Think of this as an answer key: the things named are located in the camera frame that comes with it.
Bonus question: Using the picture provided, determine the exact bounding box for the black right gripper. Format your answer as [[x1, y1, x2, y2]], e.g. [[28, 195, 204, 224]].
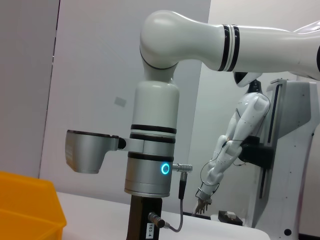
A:
[[126, 194, 163, 240]]

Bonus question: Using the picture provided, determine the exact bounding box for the dark background device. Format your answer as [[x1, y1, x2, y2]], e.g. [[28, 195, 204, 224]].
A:
[[217, 210, 243, 226]]

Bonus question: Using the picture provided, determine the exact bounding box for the yellow plastic storage bin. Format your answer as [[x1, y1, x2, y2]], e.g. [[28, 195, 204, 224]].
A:
[[0, 171, 68, 240]]

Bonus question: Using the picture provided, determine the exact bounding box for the grey tape patch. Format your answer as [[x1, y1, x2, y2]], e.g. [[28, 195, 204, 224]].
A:
[[114, 96, 127, 108]]

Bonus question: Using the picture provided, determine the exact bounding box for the white background robot body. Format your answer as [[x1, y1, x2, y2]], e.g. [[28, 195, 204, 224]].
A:
[[239, 78, 320, 240]]

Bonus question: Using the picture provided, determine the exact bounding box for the black white background robot head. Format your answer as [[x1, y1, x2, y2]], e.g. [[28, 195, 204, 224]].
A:
[[233, 71, 263, 95]]

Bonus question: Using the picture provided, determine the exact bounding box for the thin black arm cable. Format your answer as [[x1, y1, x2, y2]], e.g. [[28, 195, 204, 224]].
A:
[[199, 139, 251, 193]]

